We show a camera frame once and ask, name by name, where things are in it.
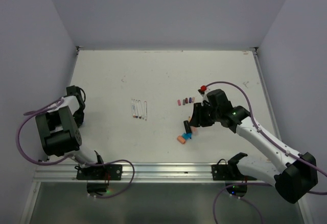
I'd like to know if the aluminium frame rail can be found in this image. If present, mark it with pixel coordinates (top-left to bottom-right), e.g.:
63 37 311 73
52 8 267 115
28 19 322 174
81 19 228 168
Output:
33 161 303 184

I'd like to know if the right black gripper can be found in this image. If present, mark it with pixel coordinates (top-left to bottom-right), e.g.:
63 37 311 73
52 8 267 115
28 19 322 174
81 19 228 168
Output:
189 101 221 126

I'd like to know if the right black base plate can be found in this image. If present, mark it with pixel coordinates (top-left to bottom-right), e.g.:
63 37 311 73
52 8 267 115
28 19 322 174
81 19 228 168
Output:
211 160 256 181

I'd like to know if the red capped white pen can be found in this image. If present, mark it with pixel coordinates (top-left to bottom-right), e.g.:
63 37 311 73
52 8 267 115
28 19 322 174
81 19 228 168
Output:
134 100 141 118

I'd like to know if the blue black highlighter marker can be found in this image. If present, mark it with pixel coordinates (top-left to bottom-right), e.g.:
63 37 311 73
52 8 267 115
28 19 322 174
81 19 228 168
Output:
183 120 192 134

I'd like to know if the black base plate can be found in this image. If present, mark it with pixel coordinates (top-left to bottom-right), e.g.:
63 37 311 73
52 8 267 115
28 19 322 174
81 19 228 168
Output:
211 160 256 181
75 164 123 181

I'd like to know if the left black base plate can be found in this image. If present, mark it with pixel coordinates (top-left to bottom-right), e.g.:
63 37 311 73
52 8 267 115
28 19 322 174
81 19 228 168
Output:
75 164 123 181

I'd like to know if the blue capped white pen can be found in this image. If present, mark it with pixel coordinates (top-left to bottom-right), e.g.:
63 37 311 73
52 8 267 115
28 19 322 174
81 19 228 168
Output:
137 100 144 119

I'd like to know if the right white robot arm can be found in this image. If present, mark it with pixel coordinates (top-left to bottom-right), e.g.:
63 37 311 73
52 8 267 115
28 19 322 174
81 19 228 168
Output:
190 86 318 204

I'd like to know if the orange highlighter cap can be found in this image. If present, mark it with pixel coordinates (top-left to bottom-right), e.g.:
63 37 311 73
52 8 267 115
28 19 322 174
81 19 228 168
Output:
177 136 186 144

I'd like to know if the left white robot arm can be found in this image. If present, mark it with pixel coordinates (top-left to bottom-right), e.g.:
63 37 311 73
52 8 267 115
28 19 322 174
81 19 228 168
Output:
35 86 106 180

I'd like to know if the pink capped marker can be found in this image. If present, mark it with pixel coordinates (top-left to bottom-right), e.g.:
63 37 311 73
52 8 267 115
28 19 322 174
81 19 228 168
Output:
144 101 148 121

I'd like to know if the blue highlighter cap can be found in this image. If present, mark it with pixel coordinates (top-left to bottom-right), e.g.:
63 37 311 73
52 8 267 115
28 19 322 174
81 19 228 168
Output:
181 133 192 140

